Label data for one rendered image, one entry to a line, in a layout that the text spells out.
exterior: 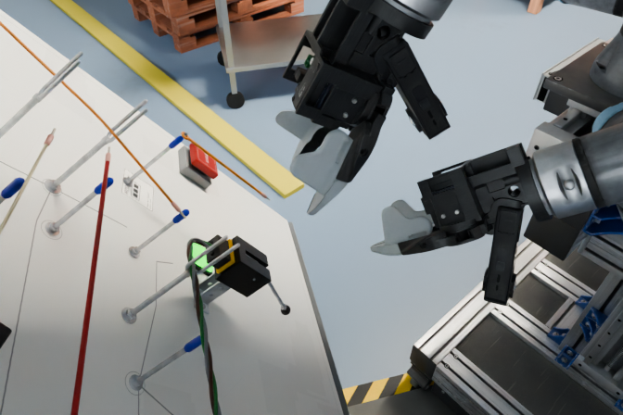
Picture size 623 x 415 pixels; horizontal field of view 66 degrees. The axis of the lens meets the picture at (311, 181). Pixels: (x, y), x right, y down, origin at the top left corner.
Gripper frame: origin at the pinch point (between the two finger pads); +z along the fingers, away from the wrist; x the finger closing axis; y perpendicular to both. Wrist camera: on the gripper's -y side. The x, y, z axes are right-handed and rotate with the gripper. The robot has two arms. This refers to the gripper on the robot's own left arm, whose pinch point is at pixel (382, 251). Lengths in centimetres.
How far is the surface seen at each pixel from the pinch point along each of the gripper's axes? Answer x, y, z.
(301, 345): -3.2, -11.2, 20.0
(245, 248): 11.3, 7.0, 11.3
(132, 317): 25.2, 5.5, 16.3
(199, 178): -2.4, 18.6, 26.1
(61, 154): 21.1, 24.8, 22.9
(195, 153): -2.0, 22.4, 24.8
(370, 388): -82, -60, 61
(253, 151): -152, 38, 118
